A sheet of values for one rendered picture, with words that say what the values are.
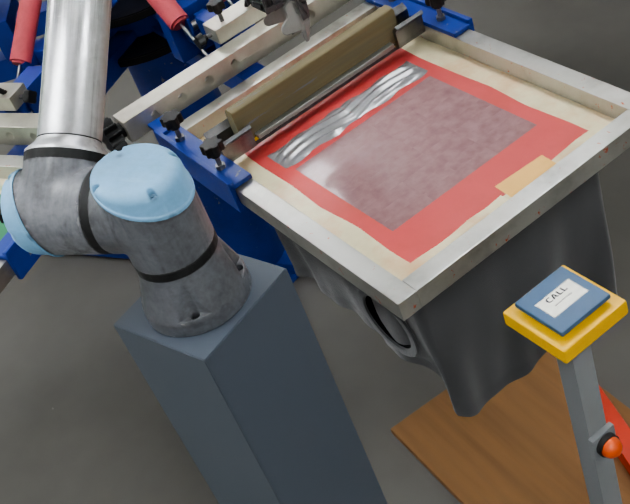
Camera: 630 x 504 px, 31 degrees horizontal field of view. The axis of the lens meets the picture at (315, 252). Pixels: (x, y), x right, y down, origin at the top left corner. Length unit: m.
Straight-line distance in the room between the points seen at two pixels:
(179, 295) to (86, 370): 1.99
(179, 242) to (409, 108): 0.87
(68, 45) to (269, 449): 0.62
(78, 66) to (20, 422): 2.01
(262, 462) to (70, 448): 1.68
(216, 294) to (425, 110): 0.82
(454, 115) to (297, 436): 0.75
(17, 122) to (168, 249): 1.12
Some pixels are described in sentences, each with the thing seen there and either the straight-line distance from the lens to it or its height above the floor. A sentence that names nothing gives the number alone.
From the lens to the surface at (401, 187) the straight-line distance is 1.98.
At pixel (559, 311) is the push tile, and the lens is 1.67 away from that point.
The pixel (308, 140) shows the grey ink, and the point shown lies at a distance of 2.17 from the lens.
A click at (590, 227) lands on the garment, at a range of 2.12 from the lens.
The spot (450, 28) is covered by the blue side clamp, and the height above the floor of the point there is 1.00.
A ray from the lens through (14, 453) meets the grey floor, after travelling 3.33.
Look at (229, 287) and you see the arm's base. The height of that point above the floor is 1.24.
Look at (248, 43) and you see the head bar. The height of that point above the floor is 1.04.
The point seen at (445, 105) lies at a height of 0.96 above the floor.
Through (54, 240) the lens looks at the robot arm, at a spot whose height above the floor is 1.36.
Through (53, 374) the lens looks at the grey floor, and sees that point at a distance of 3.48.
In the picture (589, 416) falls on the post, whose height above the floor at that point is 0.72.
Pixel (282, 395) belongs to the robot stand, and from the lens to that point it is 1.59.
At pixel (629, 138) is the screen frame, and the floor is 0.97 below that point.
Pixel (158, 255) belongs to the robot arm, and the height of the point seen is 1.33.
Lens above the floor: 2.16
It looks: 39 degrees down
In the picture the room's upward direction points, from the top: 22 degrees counter-clockwise
